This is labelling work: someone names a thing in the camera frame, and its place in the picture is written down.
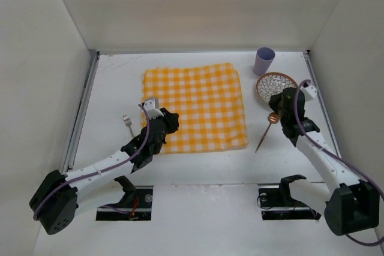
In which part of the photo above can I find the copper long-handled spoon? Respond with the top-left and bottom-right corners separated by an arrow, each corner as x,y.
255,112 -> 280,153

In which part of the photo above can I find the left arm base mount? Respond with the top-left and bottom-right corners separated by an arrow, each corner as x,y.
95,176 -> 154,221

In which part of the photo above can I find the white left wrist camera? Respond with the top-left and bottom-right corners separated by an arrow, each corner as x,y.
143,97 -> 164,119

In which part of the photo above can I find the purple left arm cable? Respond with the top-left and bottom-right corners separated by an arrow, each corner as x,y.
32,103 -> 151,221

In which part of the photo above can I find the aluminium frame rail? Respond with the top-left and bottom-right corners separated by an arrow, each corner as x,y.
303,50 -> 341,156
59,49 -> 100,173

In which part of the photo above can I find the right aluminium frame rail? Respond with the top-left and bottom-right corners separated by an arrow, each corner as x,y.
303,50 -> 341,156

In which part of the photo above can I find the patterned ceramic plate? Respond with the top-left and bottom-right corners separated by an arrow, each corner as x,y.
255,72 -> 298,103

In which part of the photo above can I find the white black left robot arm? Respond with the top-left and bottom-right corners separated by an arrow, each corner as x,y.
29,108 -> 179,235

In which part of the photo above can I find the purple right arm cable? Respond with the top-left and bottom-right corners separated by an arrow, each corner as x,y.
293,79 -> 384,246

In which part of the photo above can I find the left aluminium frame rail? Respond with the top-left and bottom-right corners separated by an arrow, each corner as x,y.
59,49 -> 100,173

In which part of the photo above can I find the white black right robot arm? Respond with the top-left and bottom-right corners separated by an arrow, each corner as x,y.
269,88 -> 380,236

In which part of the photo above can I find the silver metal fork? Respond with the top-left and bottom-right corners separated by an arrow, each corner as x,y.
122,115 -> 135,138

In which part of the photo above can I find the yellow white checkered cloth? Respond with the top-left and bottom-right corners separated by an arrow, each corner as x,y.
142,62 -> 248,154

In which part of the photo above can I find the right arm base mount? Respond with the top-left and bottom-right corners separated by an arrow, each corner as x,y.
256,174 -> 321,221

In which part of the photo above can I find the lavender plastic cup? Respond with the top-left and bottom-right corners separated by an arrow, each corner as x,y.
253,47 -> 275,76

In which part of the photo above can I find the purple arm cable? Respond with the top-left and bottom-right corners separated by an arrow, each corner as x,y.
32,103 -> 151,221
293,79 -> 384,246

